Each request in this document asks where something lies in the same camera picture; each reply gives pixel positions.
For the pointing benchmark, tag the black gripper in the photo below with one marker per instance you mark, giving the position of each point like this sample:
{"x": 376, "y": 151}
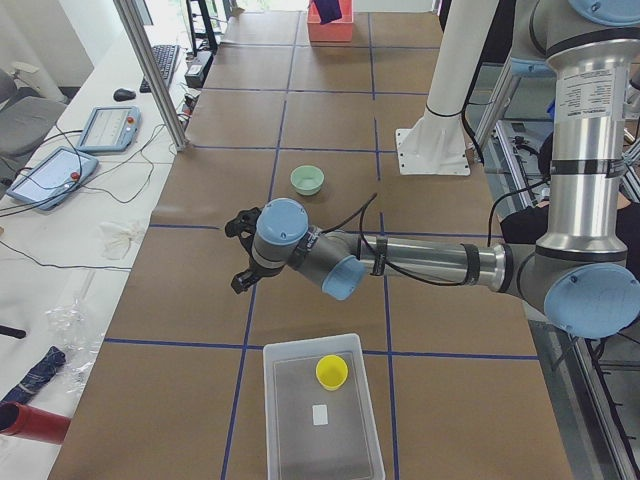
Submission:
{"x": 255, "y": 272}

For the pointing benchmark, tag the mint green bowl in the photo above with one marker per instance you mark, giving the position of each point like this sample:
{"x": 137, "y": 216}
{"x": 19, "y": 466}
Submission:
{"x": 307, "y": 180}

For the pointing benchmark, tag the yellow plastic cup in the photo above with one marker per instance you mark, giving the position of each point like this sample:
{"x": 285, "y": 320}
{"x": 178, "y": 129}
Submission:
{"x": 331, "y": 372}

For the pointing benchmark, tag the purple cloth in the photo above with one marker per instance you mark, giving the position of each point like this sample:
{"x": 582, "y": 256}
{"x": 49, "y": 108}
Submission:
{"x": 327, "y": 10}

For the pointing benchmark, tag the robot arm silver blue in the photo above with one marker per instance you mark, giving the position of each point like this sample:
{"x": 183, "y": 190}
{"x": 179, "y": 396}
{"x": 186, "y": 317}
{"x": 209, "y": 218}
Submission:
{"x": 575, "y": 274}

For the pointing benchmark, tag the person black sleeve forearm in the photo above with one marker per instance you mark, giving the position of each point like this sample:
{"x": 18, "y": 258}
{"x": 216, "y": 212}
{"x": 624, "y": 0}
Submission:
{"x": 528, "y": 225}

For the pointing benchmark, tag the clear plastic storage box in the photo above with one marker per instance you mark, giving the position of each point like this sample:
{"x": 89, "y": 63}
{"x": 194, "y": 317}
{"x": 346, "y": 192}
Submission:
{"x": 312, "y": 432}

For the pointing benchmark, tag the black power adapter box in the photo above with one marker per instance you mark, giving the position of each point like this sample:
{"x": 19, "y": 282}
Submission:
{"x": 198, "y": 69}

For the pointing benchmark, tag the white crumpled cloth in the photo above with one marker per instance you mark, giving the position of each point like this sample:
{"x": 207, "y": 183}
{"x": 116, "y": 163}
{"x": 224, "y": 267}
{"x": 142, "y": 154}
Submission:
{"x": 117, "y": 238}

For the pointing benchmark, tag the clear crumpled plastic wrap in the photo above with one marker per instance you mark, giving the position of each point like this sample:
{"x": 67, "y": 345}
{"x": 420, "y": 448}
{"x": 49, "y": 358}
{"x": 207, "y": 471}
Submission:
{"x": 78, "y": 333}

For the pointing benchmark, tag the upper teach pendant tablet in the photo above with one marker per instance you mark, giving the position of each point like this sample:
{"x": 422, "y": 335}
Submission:
{"x": 109, "y": 130}

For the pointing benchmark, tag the teach pendant tablet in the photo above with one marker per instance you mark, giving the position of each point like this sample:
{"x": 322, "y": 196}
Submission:
{"x": 53, "y": 179}
{"x": 109, "y": 130}

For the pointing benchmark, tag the lower teach pendant tablet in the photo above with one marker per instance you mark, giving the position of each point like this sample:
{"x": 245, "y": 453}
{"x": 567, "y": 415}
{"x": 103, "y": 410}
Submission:
{"x": 53, "y": 179}

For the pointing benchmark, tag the dark blue folded cloth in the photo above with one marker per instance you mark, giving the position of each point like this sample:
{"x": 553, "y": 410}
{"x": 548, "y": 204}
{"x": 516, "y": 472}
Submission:
{"x": 37, "y": 377}

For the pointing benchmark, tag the black computer mouse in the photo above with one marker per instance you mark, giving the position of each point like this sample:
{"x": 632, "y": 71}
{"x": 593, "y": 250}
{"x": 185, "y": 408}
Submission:
{"x": 122, "y": 95}

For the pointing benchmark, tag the black keyboard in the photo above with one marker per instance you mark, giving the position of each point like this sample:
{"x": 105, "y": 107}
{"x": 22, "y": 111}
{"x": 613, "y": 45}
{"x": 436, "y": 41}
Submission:
{"x": 166, "y": 57}

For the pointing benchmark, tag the red cylinder tube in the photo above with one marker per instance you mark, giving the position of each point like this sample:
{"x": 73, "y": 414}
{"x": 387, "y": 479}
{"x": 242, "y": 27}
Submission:
{"x": 27, "y": 422}

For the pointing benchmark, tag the grey office chair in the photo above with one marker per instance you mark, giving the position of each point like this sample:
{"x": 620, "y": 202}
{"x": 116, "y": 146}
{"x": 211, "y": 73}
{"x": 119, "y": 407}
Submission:
{"x": 25, "y": 122}

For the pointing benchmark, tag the pink plastic bin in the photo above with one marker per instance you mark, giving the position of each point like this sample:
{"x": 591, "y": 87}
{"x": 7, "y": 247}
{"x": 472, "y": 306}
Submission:
{"x": 338, "y": 30}

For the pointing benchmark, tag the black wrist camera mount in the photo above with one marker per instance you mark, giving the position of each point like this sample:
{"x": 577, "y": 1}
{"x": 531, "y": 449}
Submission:
{"x": 243, "y": 227}

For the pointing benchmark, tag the aluminium frame post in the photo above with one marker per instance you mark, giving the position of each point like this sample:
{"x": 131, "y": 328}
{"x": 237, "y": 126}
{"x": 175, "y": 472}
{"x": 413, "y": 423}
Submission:
{"x": 138, "y": 38}

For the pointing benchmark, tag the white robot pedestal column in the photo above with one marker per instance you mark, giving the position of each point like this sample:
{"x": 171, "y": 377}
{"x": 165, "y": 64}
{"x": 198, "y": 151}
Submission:
{"x": 435, "y": 145}

